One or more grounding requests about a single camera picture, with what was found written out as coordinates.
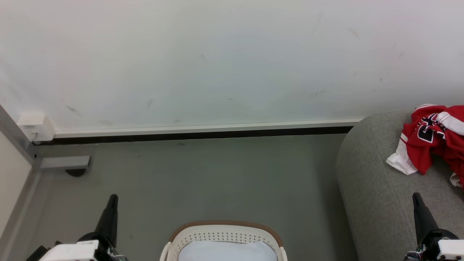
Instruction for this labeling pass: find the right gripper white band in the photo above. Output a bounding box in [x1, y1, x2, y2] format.
[403, 192, 464, 261]

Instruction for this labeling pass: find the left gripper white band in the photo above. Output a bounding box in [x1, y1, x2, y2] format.
[38, 194, 128, 261]

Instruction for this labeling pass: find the red white basketball jersey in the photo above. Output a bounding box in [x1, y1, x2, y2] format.
[386, 104, 464, 189]

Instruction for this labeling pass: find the white laundry basket brown rim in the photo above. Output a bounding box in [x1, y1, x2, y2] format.
[159, 220, 288, 261]

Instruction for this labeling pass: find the grey fabric sofa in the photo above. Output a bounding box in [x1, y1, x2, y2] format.
[335, 110, 464, 261]

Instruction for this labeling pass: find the grey partition foot bar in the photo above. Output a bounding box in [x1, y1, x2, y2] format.
[38, 156, 91, 171]

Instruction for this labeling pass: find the white black baseboard strip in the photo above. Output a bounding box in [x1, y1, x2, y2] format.
[32, 116, 364, 146]

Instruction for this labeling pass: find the grey partition frame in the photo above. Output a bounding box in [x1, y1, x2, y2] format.
[0, 104, 41, 261]

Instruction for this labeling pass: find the white wall box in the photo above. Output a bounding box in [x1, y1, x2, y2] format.
[17, 112, 56, 142]

